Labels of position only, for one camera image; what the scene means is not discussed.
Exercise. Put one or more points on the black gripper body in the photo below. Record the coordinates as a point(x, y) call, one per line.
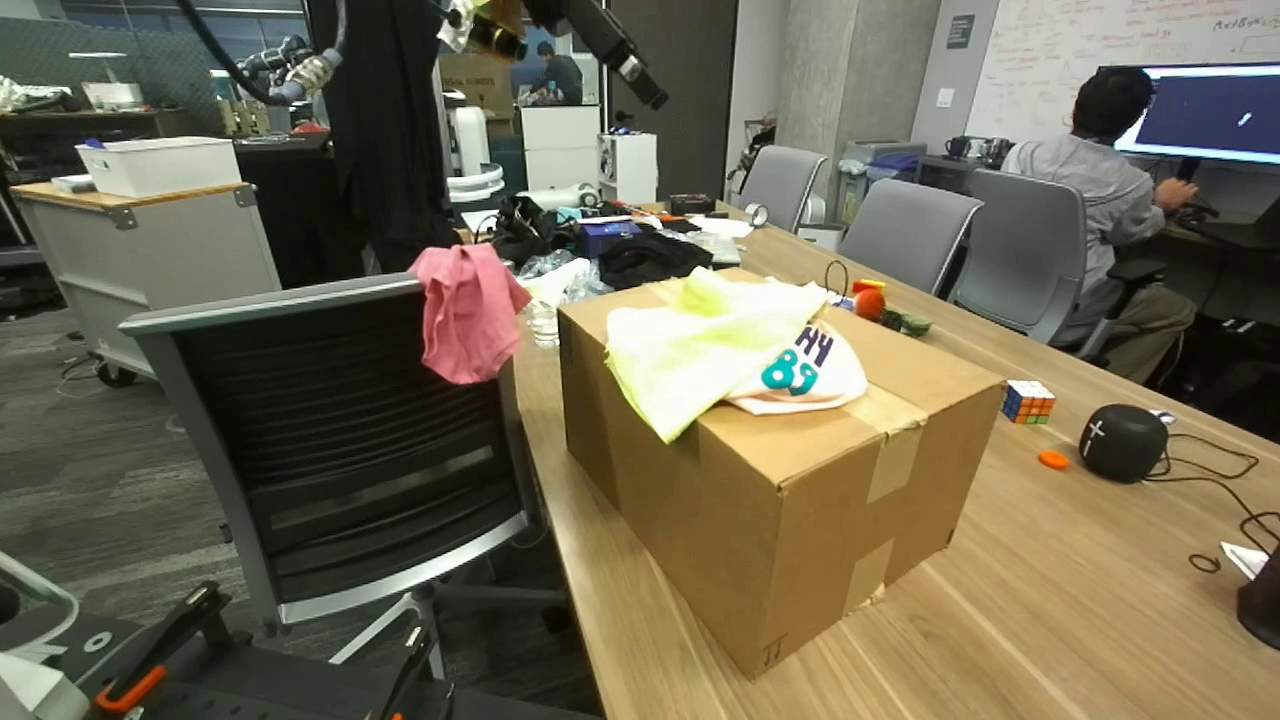
point(580, 26)

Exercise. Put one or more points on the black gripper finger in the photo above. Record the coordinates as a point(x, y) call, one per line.
point(645, 80)

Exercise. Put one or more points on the yellow-green towel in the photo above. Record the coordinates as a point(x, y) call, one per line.
point(680, 362)

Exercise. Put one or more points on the pink shirt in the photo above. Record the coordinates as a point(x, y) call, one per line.
point(466, 322)

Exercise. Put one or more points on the peach printed shirt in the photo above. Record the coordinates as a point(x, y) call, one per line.
point(824, 385)

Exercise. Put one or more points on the white paper towel roll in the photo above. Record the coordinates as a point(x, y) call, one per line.
point(471, 142)

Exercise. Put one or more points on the seated person grey shirt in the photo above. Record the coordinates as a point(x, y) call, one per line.
point(1085, 186)

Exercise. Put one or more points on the large taped cardboard box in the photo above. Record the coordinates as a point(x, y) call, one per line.
point(744, 535)

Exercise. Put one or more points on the distant seated person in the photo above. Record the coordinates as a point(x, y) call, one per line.
point(546, 80)

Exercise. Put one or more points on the narrow white cabinet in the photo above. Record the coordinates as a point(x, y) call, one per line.
point(633, 167)

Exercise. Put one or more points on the small clear bottle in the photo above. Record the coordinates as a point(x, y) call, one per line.
point(759, 212)

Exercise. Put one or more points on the black garment pile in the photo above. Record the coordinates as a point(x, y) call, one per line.
point(654, 258)

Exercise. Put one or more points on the white crumpled cloth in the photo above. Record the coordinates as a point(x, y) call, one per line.
point(562, 287)

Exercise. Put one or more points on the orange ball toy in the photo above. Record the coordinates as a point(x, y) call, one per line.
point(869, 303)

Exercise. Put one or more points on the white plastic bin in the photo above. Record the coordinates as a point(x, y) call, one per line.
point(161, 167)

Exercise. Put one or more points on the grey mesh-back office chair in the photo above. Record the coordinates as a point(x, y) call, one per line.
point(344, 453)

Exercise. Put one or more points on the multicolour puzzle cube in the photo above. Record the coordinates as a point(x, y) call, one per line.
point(1028, 402)

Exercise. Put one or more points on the white rolling cart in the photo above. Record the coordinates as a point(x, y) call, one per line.
point(135, 266)

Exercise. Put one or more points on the small orange plastic piece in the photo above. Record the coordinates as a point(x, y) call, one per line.
point(1053, 460)

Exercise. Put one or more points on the lit blue-screen monitor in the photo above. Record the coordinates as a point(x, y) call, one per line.
point(1213, 114)

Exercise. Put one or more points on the black round speaker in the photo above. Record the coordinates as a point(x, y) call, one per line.
point(1120, 444)

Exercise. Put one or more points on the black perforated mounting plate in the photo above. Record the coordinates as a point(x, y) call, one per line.
point(292, 686)

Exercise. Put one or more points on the dark cylindrical object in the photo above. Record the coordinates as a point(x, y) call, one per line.
point(1263, 607)

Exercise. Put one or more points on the white wall switch plate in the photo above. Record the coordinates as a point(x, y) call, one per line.
point(947, 97)

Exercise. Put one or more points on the white wall whiteboard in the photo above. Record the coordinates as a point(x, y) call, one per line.
point(1066, 46)

